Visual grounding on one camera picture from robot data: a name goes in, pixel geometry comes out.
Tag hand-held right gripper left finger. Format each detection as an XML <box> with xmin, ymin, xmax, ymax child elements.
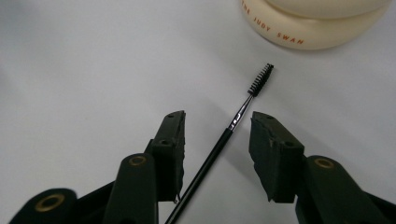
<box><xmin>145</xmin><ymin>110</ymin><xmax>187</xmax><ymax>203</ymax></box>

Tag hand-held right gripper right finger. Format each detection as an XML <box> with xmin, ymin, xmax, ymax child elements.
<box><xmin>248</xmin><ymin>110</ymin><xmax>305</xmax><ymax>204</ymax></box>

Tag thin black spoolie brush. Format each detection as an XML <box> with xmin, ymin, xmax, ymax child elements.
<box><xmin>164</xmin><ymin>63</ymin><xmax>276</xmax><ymax>224</ymax></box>

